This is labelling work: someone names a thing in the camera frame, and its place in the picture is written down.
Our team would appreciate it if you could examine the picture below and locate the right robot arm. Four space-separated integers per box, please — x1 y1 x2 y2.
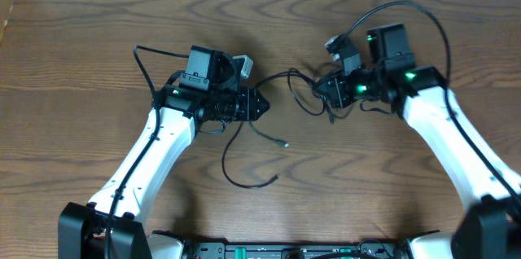
314 24 520 258

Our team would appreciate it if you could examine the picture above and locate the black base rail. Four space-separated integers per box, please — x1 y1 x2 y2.
142 232 412 259

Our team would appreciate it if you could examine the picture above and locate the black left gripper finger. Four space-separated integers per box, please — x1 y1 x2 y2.
252 107 269 121
254 88 270 108

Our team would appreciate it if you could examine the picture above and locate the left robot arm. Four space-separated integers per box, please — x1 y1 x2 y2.
58 46 269 258

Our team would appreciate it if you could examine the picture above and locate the black USB cable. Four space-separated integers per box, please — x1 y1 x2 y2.
248 67 355 148
221 69 326 190

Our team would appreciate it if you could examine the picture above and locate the camera cable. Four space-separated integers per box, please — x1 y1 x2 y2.
345 0 521 211
103 45 190 259

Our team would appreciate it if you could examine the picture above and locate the left camera cable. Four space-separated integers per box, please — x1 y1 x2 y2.
103 45 190 259

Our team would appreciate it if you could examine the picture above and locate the right camera cable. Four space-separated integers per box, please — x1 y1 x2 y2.
345 0 521 211

